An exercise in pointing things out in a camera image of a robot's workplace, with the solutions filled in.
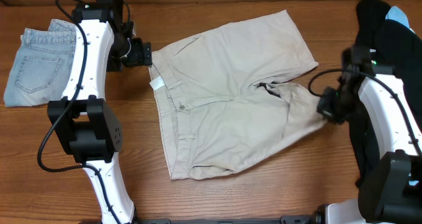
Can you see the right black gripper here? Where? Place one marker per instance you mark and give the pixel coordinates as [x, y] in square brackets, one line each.
[326, 109]

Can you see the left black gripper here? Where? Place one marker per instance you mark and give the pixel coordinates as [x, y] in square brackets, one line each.
[145, 53]

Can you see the beige cotton shorts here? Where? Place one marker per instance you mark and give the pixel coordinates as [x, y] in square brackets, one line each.
[227, 97]

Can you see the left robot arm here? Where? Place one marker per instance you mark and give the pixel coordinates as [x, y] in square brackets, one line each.
[84, 123]

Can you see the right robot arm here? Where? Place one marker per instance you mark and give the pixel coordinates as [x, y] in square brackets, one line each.
[391, 192]

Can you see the black printed shirt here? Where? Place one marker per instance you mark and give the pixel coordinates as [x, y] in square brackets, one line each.
[388, 115]

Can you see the folded light blue jeans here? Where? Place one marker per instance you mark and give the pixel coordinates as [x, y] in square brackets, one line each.
[42, 65]

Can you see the light blue shirt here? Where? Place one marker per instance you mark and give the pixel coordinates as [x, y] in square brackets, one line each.
[396, 14]

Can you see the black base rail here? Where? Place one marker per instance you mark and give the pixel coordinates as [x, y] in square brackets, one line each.
[285, 219]

